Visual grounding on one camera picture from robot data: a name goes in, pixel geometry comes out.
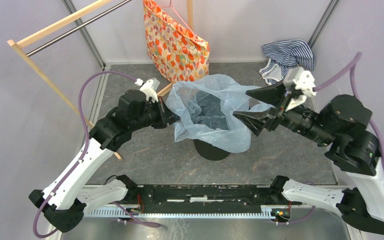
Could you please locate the light blue plastic bag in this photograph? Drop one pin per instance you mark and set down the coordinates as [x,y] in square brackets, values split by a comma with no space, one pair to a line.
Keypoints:
[181,101]

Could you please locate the blue striped cloth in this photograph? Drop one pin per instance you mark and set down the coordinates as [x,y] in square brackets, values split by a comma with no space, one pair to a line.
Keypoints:
[283,56]

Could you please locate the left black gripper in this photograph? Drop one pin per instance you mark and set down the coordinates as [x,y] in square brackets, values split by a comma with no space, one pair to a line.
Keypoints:
[166,116]

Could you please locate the black plastic trash bin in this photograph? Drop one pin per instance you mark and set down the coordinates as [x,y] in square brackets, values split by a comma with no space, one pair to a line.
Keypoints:
[212,150]

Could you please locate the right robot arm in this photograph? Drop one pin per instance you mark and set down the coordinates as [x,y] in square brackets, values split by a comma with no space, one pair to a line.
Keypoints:
[342,126]

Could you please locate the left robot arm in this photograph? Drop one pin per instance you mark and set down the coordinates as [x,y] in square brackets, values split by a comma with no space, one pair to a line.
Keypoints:
[62,203]

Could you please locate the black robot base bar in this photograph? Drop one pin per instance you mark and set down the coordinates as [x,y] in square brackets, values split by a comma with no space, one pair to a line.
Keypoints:
[204,199]

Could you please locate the wooden clothes rack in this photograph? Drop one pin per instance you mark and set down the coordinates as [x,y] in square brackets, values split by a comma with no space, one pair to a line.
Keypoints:
[33,118]

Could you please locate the pink clothes hanger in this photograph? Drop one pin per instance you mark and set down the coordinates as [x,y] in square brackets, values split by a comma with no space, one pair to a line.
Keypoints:
[187,21]

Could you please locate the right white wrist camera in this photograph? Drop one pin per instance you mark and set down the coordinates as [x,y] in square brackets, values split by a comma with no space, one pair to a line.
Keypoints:
[300,84]

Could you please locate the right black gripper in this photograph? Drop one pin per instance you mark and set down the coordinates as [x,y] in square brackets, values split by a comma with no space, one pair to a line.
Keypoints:
[273,94]

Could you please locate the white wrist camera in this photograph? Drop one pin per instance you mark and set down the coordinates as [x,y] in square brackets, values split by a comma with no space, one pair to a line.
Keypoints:
[149,88]
[300,84]

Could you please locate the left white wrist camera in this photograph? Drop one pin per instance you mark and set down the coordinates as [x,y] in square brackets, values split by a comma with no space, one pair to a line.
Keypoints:
[149,88]

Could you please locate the floral orange cloth bag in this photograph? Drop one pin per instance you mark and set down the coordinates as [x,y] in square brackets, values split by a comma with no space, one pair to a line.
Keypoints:
[177,52]

